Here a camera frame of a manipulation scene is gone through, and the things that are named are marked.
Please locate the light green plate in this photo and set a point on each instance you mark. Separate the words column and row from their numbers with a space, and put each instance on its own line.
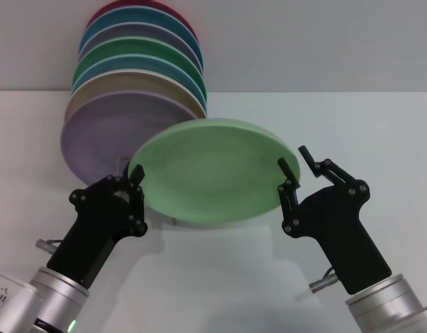
column 213, row 173

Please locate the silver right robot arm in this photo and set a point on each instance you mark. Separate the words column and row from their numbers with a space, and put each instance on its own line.
column 390, row 305

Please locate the grey purple plate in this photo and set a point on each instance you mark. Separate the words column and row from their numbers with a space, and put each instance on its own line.
column 136, row 30

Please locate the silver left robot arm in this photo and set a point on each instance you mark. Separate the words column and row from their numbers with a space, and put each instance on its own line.
column 43, row 298

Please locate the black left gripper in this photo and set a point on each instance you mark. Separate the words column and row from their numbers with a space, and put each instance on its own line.
column 95, row 229

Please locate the teal blue plate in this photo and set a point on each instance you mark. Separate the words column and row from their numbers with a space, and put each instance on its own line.
column 130, row 17

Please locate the clear acrylic plate rack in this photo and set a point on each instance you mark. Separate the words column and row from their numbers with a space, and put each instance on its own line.
column 122, row 163

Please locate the red plate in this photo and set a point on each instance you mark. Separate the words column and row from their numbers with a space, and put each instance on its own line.
column 95, row 17

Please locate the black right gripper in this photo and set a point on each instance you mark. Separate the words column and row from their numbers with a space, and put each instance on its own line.
column 334, row 236

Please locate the beige plate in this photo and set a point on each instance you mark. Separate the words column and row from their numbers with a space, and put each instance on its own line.
column 112, row 83

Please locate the dark green plate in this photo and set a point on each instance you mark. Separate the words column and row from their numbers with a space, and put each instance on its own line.
column 130, row 46

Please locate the lavender plate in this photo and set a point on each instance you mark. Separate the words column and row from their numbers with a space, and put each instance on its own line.
column 102, row 132

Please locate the light blue plate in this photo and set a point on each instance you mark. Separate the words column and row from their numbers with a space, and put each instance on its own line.
column 123, row 64

